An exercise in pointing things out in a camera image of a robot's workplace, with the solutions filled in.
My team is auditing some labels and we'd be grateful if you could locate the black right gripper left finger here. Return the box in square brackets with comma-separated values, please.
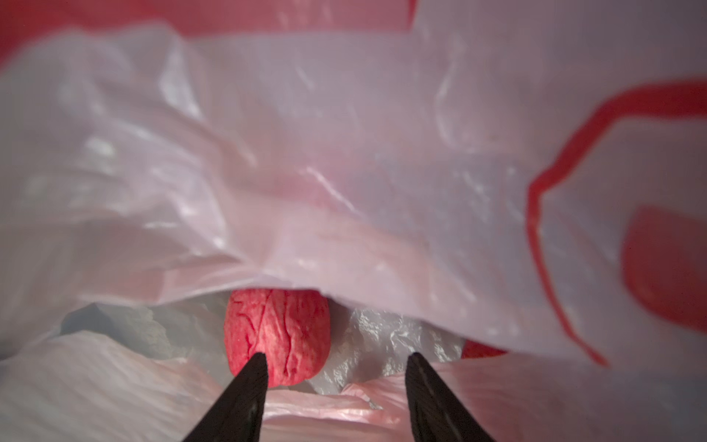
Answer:
[183, 353, 269, 442]

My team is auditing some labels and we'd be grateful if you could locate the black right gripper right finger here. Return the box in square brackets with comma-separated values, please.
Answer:
[405, 353, 493, 442]

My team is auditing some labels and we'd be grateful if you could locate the red apple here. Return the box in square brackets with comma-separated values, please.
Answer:
[224, 288, 331, 388]

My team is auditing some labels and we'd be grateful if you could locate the pink plastic bag front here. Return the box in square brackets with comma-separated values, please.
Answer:
[1, 1, 706, 441]

